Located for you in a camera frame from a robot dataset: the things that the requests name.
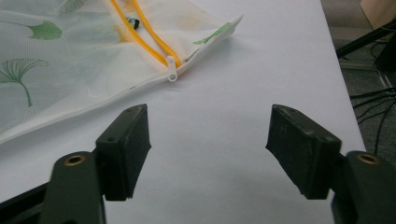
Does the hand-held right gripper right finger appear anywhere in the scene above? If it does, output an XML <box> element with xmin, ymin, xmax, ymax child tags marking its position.
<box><xmin>265</xmin><ymin>104</ymin><xmax>343</xmax><ymax>201</ymax></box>

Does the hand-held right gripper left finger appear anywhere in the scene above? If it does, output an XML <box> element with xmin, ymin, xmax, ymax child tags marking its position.
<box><xmin>94</xmin><ymin>104</ymin><xmax>153</xmax><ymax>202</ymax></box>

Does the leaf print mesh laundry bag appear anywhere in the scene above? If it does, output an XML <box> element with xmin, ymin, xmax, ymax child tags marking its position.
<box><xmin>0</xmin><ymin>0</ymin><xmax>244</xmax><ymax>146</ymax></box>

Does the black metal stand leg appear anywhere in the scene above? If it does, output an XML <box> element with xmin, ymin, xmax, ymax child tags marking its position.
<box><xmin>335</xmin><ymin>18</ymin><xmax>396</xmax><ymax>60</ymax></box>

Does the light wooden board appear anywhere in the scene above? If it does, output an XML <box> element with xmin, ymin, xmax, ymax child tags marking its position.
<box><xmin>360</xmin><ymin>0</ymin><xmax>396</xmax><ymax>31</ymax></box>

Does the black cable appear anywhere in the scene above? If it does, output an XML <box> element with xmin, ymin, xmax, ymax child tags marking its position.
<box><xmin>355</xmin><ymin>98</ymin><xmax>396</xmax><ymax>157</ymax></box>
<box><xmin>349</xmin><ymin>87</ymin><xmax>396</xmax><ymax>101</ymax></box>

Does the aluminium floor rail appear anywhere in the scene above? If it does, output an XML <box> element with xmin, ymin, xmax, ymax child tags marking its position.
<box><xmin>338</xmin><ymin>59</ymin><xmax>394</xmax><ymax>91</ymax></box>

